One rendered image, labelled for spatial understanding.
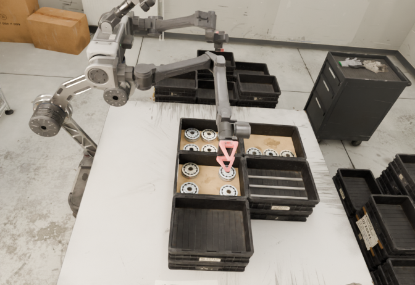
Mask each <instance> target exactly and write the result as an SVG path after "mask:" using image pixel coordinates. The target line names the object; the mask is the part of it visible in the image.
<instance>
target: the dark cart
mask: <svg viewBox="0 0 415 285"><path fill-rule="evenodd" d="M355 57H356V58H357V59H356V60H361V61H360V62H364V60H374V61H375V62H380V63H381V64H385V65H386V66H388V67H387V70H388V72H378V73H375V72H373V71H371V70H369V69H367V68H362V67H359V68H352V67H346V66H341V65H340V63H339V62H338V61H345V59H346V58H351V59H350V60H352V59H354V58H355ZM408 83H409V81H408V80H407V79H406V78H405V77H404V76H403V74H402V73H401V72H400V71H399V70H398V69H397V67H396V66H395V65H394V64H393V62H392V61H391V60H390V59H389V58H388V57H387V56H384V55H375V54H360V53H351V52H335V51H329V52H328V53H327V56H326V58H325V60H324V63H323V65H322V68H321V70H320V72H319V74H318V77H317V79H316V82H315V84H314V86H313V88H312V91H311V93H310V95H309V98H308V100H307V103H306V105H305V107H304V109H303V110H305V111H306V114H307V116H308V119H309V122H310V124H311V126H312V129H313V132H314V134H315V136H316V139H317V142H318V143H320V142H321V139H333V140H347V141H352V142H351V143H352V145H353V146H358V145H360V144H361V143H362V141H368V140H369V139H370V138H371V136H372V135H373V134H374V132H375V130H376V129H377V128H378V126H379V125H380V123H381V122H382V120H383V119H384V118H385V116H386V115H387V114H388V112H389V110H390V109H391V108H392V106H393V105H394V103H395V102H396V100H397V99H398V98H399V96H400V95H401V93H402V92H403V90H404V89H405V87H406V86H407V85H408Z"/></svg>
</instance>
